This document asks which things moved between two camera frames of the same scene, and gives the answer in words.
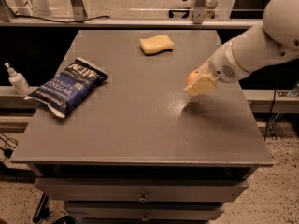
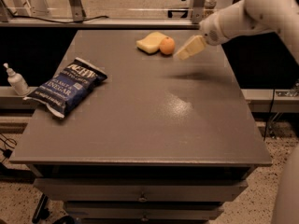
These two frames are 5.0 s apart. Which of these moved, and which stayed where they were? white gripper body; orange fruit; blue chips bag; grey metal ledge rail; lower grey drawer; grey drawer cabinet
Moved: white gripper body; orange fruit
Stayed: grey drawer cabinet; lower grey drawer; blue chips bag; grey metal ledge rail
